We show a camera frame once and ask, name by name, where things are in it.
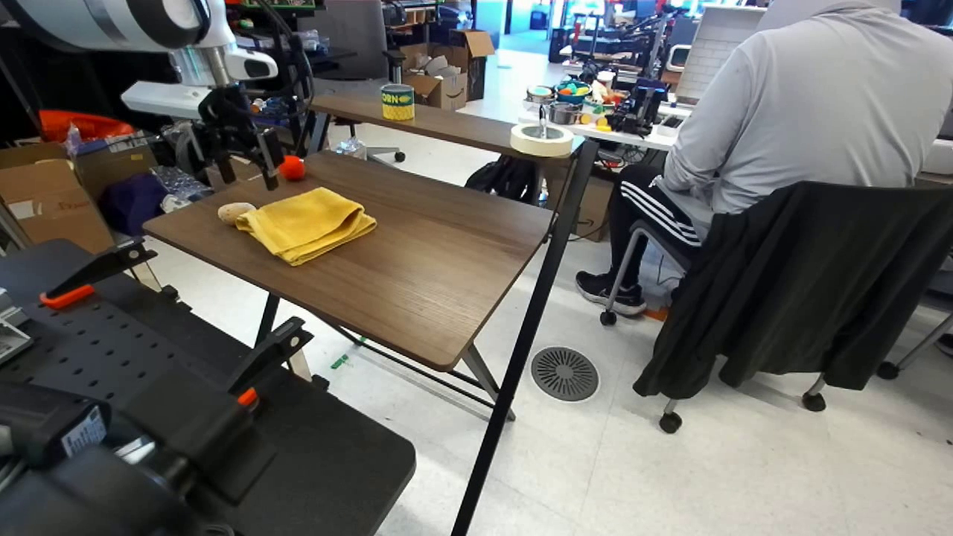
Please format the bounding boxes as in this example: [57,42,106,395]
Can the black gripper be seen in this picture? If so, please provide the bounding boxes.
[198,84,284,193]

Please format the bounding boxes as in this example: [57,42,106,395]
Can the yellow towel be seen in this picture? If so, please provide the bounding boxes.
[234,185,381,269]

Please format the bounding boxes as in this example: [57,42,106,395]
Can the green yellow round tin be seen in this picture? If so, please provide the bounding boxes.
[380,81,418,126]

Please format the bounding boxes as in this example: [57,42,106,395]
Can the round floor drain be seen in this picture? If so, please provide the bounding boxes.
[529,343,602,406]

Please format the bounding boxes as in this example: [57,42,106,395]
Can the dark blue bag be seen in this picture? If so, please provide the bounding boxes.
[97,170,174,239]

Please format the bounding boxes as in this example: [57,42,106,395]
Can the orange red fabric bundle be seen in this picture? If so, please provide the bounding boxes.
[36,106,141,145]

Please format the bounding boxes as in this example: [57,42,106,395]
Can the large brown cardboard box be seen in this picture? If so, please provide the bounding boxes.
[0,142,121,257]

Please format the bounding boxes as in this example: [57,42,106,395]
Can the long grey desk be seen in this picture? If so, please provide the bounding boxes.
[310,75,698,161]

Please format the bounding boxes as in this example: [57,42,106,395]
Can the open cardboard box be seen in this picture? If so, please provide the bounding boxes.
[400,27,499,114]

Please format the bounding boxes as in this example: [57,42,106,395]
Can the black backpack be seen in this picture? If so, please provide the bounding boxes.
[465,155,545,208]

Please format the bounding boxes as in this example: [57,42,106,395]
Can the white tape roll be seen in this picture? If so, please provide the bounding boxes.
[506,118,578,161]

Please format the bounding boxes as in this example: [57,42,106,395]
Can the black slanted pole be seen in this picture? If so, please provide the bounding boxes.
[451,138,604,536]

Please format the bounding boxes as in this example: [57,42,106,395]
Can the white screen panel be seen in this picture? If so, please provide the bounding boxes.
[674,4,768,105]

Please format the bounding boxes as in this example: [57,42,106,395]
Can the black swivel chair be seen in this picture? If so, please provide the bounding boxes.
[597,224,953,437]

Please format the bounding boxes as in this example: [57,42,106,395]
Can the person in grey hoodie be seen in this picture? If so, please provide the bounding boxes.
[573,0,953,322]

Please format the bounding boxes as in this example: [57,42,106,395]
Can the black clamp orange handle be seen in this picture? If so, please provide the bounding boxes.
[158,316,317,504]
[36,239,161,312]

